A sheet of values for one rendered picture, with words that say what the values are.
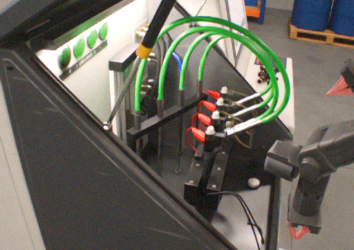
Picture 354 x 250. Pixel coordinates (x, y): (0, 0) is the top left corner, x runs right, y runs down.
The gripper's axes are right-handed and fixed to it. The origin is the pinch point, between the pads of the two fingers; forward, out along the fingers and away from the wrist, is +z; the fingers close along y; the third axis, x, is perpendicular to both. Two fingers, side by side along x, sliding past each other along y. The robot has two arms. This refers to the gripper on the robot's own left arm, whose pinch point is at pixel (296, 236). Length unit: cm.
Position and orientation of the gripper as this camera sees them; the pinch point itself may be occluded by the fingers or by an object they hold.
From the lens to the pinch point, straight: 83.4
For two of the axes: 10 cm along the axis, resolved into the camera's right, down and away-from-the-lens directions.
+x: 9.6, 1.5, -2.3
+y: -2.7, 4.8, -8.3
